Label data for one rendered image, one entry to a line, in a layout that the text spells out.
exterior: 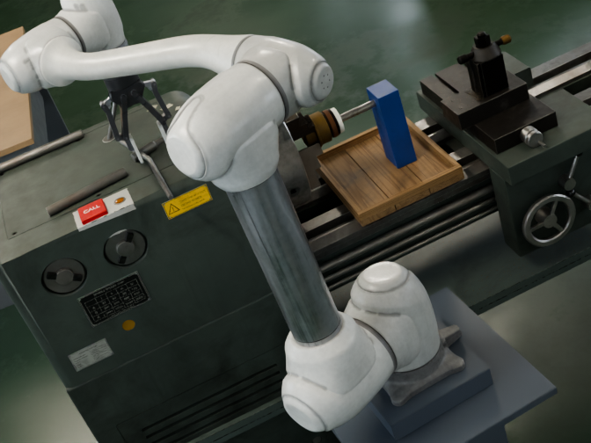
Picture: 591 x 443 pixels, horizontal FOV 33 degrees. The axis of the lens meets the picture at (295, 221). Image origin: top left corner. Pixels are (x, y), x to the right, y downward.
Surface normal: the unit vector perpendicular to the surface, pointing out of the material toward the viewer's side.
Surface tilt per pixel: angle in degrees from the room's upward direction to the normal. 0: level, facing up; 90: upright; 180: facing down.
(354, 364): 83
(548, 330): 0
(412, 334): 87
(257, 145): 92
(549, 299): 0
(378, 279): 7
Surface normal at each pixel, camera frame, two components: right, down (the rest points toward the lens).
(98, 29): 0.66, 0.26
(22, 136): -0.29, -0.78
